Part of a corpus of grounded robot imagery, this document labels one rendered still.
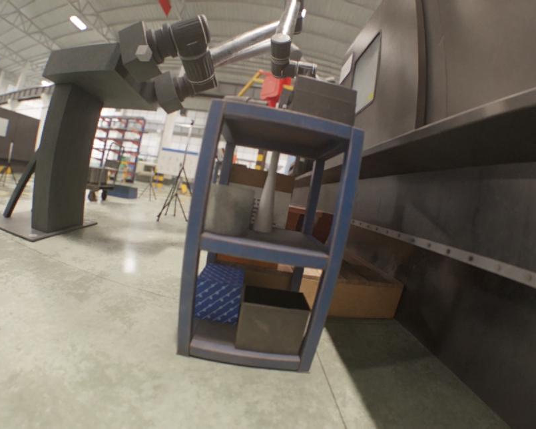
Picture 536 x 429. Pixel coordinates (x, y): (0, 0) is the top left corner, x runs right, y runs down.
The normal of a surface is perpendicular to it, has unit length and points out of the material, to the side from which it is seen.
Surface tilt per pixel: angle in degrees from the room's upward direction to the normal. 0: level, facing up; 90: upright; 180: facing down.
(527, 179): 90
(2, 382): 0
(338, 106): 90
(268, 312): 90
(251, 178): 90
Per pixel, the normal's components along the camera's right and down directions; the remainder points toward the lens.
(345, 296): 0.04, 0.08
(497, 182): -0.98, -0.18
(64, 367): 0.18, -0.98
